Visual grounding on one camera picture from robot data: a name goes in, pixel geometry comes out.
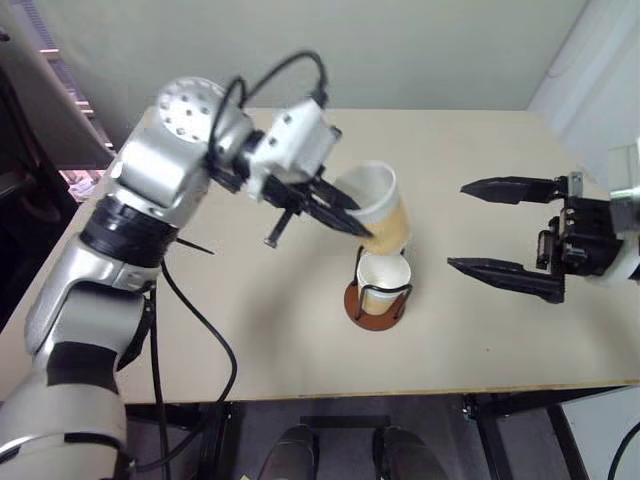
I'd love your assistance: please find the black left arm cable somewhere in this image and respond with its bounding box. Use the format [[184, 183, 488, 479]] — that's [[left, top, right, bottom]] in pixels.
[[127, 49, 329, 474]]

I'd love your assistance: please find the black cable on panel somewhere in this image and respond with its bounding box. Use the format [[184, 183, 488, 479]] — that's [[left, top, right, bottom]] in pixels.
[[606, 423, 640, 480]]

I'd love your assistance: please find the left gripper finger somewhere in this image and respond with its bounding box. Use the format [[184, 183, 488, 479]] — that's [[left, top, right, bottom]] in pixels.
[[315, 176, 363, 211], [304, 195, 376, 239]]

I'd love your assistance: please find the dark rounded shape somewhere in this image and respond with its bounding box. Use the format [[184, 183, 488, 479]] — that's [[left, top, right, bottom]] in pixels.
[[259, 423, 322, 480], [376, 424, 445, 480]]

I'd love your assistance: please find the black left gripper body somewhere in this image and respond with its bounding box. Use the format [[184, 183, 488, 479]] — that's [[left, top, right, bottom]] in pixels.
[[259, 172, 327, 249]]

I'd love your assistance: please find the metal shelf rack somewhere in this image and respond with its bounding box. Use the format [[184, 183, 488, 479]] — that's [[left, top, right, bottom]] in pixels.
[[27, 0, 124, 204]]

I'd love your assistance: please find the white paper cup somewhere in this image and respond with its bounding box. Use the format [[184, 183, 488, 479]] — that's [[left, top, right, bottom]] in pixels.
[[355, 253, 413, 317]]

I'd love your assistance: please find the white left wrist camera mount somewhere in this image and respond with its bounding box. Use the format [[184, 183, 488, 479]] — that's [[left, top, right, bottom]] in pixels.
[[240, 98, 344, 202]]

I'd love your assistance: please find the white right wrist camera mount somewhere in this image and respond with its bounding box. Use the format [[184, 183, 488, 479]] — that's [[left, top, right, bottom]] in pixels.
[[602, 143, 640, 290]]

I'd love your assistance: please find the wire cup holder brown base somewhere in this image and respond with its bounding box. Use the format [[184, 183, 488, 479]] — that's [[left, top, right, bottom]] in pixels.
[[344, 244, 414, 333]]

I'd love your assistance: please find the black table frame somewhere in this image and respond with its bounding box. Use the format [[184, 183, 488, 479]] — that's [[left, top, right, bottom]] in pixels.
[[124, 382, 640, 480]]

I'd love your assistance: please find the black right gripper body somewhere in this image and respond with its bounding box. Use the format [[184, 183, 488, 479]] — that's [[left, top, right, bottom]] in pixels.
[[534, 172, 626, 282]]

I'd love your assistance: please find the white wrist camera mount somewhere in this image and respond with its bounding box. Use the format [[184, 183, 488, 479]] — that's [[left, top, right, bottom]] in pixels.
[[240, 98, 344, 202], [602, 143, 640, 290]]

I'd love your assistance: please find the white panel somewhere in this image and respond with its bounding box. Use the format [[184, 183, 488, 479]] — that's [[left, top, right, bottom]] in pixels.
[[556, 385, 640, 480]]

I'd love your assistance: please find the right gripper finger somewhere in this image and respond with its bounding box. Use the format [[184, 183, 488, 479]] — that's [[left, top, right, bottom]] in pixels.
[[459, 175, 570, 206], [446, 256, 567, 305]]

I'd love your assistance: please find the paper cup with brown sleeve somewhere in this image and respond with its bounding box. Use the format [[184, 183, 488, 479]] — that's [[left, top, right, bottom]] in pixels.
[[335, 160, 413, 258]]

